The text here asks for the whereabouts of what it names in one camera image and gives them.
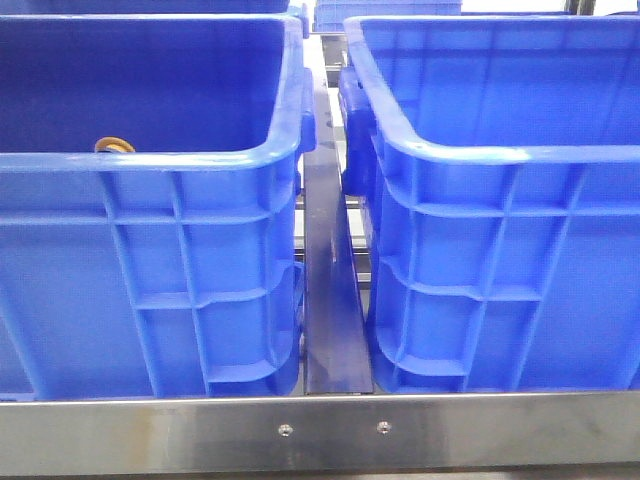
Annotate blue plastic bin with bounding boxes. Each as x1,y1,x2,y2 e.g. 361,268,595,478
1,14,316,402
339,15,639,393

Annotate rear left blue bin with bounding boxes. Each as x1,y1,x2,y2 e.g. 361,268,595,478
1,0,309,38

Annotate rear blue crate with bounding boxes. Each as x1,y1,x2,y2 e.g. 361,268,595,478
313,0,462,33

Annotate left blue plastic bin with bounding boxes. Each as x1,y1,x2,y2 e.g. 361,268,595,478
1,14,316,402

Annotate right blue plastic bin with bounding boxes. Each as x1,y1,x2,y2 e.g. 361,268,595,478
339,15,639,393

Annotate steel front rail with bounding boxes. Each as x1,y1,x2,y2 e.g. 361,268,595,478
1,392,639,477

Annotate yellow push button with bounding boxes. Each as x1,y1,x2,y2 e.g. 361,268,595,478
94,136,135,153

